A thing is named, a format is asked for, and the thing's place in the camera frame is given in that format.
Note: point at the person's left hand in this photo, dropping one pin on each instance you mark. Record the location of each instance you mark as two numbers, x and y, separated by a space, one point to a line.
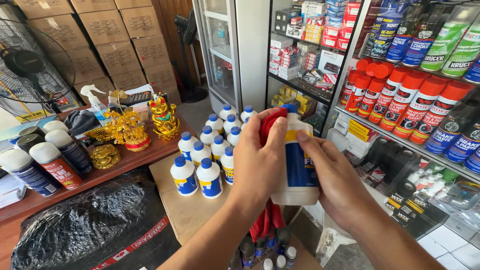
255 161

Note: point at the person's right hand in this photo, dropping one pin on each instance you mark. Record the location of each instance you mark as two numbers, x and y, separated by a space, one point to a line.
341 183

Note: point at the white fluid bottle blue cap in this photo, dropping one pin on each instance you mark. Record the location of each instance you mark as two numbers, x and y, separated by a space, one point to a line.
298 168

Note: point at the red cloth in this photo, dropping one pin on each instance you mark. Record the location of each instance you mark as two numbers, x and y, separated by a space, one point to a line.
268 221

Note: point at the group of white blue-capped bottles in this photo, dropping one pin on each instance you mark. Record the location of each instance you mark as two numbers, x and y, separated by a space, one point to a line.
210 161

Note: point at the plain brown cardboard carton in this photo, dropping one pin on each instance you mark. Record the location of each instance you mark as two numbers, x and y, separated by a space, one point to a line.
187 210

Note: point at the cluster of small dark cans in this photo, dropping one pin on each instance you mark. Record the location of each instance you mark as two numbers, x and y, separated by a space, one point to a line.
262 247

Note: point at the golden lucky cat figurine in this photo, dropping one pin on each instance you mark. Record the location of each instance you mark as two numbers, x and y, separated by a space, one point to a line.
164 116

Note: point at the shelf rack of spray cans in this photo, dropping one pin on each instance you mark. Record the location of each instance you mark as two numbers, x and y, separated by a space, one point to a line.
416 105

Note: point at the glass-door fridge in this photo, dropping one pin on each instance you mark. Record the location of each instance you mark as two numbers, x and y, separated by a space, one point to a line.
219 56

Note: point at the glass cabinet with boxed parts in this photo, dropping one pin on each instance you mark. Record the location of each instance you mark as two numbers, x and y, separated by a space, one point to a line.
303 48

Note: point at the black standing fan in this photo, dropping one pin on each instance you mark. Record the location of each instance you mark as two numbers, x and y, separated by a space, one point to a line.
187 56

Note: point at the brown wooden desk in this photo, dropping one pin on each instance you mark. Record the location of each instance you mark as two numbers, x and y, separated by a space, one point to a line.
123 165

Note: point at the golden tree ornament red base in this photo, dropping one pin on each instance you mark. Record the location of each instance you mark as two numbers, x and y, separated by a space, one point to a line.
125 129

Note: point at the black calculator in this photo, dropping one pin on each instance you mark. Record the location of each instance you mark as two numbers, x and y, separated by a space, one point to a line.
137 97

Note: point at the golden toad figurine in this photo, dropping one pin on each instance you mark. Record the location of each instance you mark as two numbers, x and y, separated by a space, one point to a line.
105 155

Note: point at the clear trigger spray bottle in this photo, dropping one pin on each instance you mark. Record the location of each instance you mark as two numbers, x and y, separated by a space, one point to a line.
95 105

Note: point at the black plastic-wrapped bundle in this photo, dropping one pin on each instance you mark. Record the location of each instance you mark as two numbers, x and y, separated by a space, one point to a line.
93 221

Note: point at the grey cloth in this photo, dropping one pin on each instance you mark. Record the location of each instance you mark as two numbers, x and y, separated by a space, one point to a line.
80 120

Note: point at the stack of brown cardboard boxes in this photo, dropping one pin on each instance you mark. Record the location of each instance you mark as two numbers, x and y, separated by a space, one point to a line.
112 48

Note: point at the cluster of large spray cans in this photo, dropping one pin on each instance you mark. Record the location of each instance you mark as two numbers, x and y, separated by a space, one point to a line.
48 161

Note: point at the white printed oil box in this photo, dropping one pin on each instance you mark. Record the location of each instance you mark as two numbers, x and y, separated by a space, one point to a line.
26 110

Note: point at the black desk fan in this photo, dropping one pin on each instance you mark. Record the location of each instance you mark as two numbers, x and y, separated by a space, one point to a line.
32 63

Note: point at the white paper stack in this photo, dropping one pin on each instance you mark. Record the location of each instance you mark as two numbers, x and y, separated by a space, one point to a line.
10 191

